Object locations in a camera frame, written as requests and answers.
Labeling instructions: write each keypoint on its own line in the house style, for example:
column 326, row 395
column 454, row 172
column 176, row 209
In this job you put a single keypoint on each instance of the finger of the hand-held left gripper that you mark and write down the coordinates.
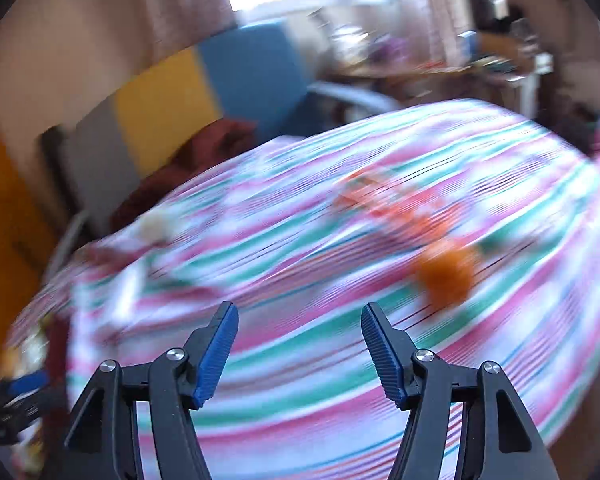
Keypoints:
column 27, row 382

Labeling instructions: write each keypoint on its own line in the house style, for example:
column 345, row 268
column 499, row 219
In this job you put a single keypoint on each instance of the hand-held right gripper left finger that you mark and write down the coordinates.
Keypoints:
column 215, row 355

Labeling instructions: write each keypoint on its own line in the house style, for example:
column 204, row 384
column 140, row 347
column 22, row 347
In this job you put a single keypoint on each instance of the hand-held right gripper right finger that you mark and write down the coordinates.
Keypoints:
column 380, row 355

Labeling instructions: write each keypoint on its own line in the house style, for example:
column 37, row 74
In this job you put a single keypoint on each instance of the gold tin container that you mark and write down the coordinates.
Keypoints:
column 60, row 360

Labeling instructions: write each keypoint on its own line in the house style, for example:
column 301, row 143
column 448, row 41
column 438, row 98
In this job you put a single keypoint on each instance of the small orange fruit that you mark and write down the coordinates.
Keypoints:
column 447, row 272

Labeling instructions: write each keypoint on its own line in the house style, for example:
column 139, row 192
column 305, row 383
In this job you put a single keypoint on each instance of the striped tablecloth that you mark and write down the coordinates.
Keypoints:
column 305, row 280

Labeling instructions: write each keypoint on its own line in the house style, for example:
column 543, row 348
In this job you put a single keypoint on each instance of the white rolled sock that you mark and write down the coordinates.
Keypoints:
column 155, row 225

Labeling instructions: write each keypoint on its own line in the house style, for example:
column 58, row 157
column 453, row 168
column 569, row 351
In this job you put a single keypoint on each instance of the orange plastic ladder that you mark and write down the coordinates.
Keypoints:
column 380, row 205

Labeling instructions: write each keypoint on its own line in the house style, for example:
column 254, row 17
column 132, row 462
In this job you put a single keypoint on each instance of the dark red cloth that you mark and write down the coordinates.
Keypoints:
column 215, row 145

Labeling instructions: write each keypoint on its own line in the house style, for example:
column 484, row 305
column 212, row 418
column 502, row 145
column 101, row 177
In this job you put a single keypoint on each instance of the black rolled mat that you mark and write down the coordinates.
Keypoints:
column 55, row 170

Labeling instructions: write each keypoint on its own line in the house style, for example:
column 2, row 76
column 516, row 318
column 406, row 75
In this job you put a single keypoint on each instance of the grey yellow blue chair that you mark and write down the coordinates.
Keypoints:
column 170, row 100

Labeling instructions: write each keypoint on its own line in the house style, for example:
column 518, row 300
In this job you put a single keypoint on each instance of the wooden desk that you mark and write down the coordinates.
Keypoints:
column 405, row 77

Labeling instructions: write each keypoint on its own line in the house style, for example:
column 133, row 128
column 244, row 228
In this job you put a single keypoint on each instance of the purple box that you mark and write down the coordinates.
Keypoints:
column 390, row 50

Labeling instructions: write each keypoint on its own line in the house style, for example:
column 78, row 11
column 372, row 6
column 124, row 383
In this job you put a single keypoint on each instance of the starfish print curtain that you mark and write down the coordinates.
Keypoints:
column 190, row 5

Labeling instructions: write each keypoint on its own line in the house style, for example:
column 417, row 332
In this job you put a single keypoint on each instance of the pale pink curtain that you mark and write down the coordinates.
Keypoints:
column 445, row 10

